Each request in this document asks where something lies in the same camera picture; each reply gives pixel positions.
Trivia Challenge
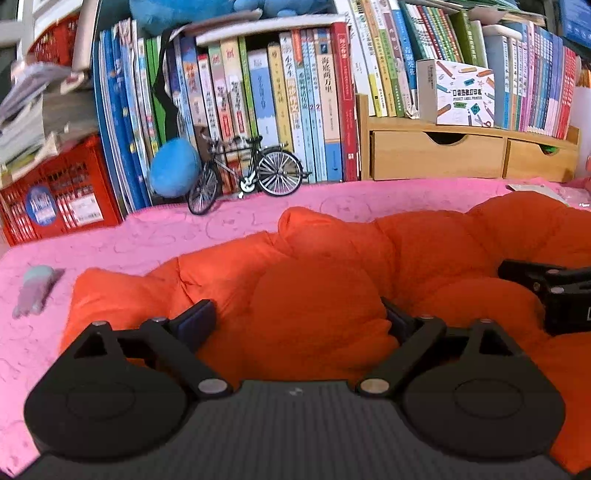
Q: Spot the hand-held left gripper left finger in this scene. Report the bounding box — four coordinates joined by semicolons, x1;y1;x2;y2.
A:
71;299;232;400

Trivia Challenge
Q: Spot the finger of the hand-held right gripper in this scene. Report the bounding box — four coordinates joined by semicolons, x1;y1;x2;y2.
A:
498;260;566;296

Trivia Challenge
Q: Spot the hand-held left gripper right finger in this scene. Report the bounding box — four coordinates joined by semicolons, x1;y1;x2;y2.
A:
358;298;525;398

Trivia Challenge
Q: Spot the orange puffer jacket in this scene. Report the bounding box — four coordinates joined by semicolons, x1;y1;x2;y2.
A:
60;191;591;474

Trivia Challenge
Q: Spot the green white booklet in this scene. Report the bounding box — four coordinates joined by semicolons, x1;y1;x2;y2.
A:
505;183;574;207

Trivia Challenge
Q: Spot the pink blanket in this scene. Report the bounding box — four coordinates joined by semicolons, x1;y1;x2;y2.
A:
0;176;591;477

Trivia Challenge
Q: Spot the wooden drawer organizer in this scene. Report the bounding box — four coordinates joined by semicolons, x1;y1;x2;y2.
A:
357;91;581;184

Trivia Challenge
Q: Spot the black model bicycle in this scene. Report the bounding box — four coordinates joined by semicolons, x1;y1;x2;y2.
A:
186;134;313;216

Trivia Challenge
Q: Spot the red plastic crate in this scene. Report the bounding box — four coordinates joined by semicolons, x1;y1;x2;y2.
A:
0;135;126;246

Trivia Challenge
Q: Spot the white patterned box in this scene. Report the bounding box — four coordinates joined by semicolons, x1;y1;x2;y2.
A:
414;58;496;128

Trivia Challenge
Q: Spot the row of pastel books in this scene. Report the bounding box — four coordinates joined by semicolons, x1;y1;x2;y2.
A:
481;20;585;140

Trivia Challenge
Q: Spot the row of tall blue books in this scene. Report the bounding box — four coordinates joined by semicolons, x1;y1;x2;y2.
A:
91;20;200;214

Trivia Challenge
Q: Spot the row of colourful paperback books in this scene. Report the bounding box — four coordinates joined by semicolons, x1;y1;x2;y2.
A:
174;20;362;186

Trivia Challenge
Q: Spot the stack of magazines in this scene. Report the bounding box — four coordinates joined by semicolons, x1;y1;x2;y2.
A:
0;61;101;179

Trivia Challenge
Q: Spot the blue box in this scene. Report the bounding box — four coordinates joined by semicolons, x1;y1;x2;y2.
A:
558;0;591;43

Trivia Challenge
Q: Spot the red basket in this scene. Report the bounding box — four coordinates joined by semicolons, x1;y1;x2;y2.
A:
27;13;85;66

